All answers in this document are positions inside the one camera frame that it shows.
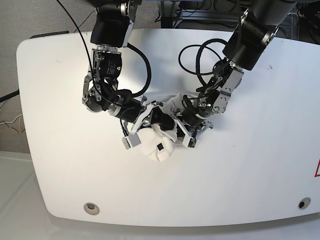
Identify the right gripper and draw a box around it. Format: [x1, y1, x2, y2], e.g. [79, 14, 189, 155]
[101, 89, 175, 131]

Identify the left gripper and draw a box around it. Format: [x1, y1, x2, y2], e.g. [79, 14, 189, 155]
[169, 92, 225, 142]

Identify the white printed T-shirt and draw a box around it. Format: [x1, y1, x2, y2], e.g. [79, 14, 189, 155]
[137, 92, 184, 162]

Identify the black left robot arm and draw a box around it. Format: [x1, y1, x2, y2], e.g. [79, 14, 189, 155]
[177, 0, 298, 147]

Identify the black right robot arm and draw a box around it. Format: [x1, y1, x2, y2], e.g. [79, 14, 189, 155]
[82, 0, 175, 131]

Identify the black metal stand base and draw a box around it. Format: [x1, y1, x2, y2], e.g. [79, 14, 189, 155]
[155, 0, 251, 29]

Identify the left table grommet hole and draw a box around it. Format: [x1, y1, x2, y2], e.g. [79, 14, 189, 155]
[83, 202, 100, 216]

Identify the table grommet hole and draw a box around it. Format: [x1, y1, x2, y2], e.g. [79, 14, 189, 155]
[298, 197, 311, 210]
[83, 202, 100, 216]

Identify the right table grommet hole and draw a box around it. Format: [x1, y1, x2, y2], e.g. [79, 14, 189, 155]
[298, 197, 311, 210]

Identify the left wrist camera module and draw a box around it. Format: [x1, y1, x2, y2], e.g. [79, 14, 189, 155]
[186, 138, 198, 148]

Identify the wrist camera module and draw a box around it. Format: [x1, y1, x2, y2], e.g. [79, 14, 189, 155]
[122, 133, 141, 150]
[186, 138, 198, 148]

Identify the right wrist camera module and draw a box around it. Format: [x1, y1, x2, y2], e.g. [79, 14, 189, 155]
[122, 133, 141, 150]

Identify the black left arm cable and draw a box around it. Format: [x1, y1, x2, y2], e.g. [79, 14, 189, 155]
[177, 0, 242, 88]

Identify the yellow cable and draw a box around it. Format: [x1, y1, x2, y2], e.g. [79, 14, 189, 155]
[119, 0, 141, 31]

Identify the floor cables left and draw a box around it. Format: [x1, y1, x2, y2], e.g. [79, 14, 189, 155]
[0, 89, 25, 136]

